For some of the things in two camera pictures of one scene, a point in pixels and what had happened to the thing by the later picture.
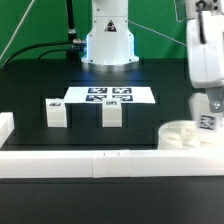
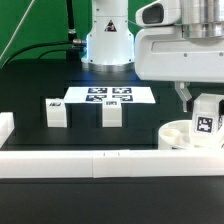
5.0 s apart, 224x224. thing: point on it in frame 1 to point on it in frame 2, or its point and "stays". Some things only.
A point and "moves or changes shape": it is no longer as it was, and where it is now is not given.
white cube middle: (112, 113) stays
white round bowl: (207, 129) moves or changes shape
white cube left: (56, 112) stays
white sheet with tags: (96, 95) stays
